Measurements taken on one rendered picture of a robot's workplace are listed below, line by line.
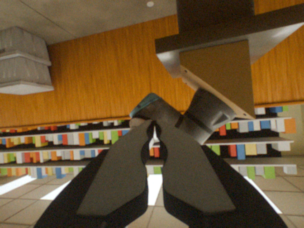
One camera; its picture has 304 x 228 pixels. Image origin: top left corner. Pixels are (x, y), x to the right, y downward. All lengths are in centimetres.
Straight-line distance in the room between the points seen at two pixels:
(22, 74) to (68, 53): 62
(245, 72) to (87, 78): 196
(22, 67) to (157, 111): 195
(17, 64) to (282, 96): 280
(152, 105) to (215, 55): 21
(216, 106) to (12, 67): 218
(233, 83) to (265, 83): 147
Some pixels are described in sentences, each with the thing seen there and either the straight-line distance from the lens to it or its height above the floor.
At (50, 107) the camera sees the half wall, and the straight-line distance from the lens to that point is 255.
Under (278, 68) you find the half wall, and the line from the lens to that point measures 196.
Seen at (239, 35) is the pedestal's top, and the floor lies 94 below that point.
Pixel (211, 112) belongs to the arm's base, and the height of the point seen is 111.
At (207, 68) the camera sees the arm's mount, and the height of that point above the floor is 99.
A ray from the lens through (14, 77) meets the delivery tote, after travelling 227.
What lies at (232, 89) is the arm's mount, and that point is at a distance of 42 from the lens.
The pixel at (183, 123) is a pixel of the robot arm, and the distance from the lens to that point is 49.
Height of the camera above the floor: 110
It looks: level
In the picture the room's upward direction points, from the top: 175 degrees clockwise
